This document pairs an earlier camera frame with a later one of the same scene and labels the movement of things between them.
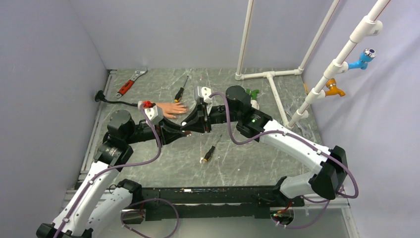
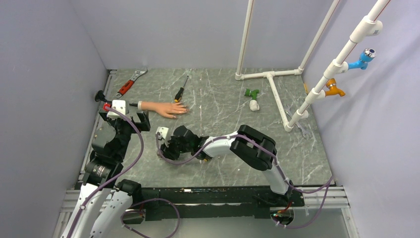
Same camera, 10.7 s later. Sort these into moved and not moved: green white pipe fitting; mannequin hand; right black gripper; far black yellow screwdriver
Moved: right black gripper
Not moved: green white pipe fitting; far black yellow screwdriver; mannequin hand
